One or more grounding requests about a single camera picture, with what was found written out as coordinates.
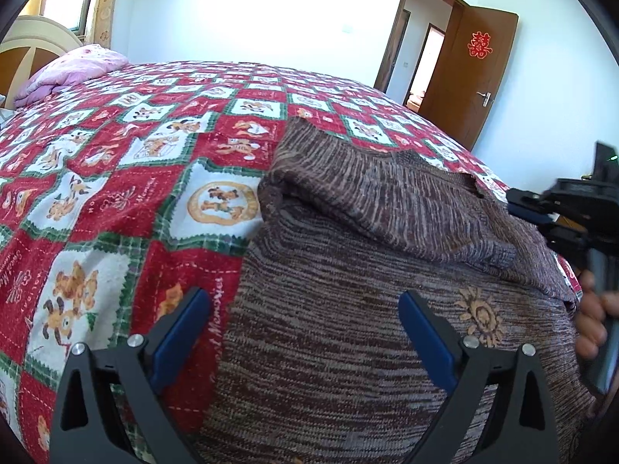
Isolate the red cartoon printed bedspread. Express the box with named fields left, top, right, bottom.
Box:
left=0, top=60, right=586, bottom=464

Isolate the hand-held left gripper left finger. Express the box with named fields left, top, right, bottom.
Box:
left=48, top=286, right=212, bottom=464

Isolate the patterned curtain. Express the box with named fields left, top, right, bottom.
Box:
left=92, top=0, right=118, bottom=50

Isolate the brown door frame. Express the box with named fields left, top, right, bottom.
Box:
left=374, top=0, right=467, bottom=95

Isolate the brown wooden door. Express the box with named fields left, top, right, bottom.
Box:
left=418, top=5, right=519, bottom=153

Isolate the brown knit sweater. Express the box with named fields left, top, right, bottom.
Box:
left=193, top=116, right=598, bottom=464

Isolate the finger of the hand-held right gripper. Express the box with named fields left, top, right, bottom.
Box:
left=508, top=202, right=554, bottom=227
left=506, top=188, right=557, bottom=206

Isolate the person's right hand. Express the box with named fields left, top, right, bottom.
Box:
left=575, top=271, right=619, bottom=361

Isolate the pink quilt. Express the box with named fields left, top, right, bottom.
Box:
left=14, top=43, right=130, bottom=107

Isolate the cream wooden headboard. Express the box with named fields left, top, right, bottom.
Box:
left=0, top=15, right=85, bottom=102

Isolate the red paper door decoration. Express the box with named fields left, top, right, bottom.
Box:
left=467, top=30, right=493, bottom=60

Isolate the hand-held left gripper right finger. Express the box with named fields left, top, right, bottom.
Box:
left=397, top=290, right=574, bottom=464

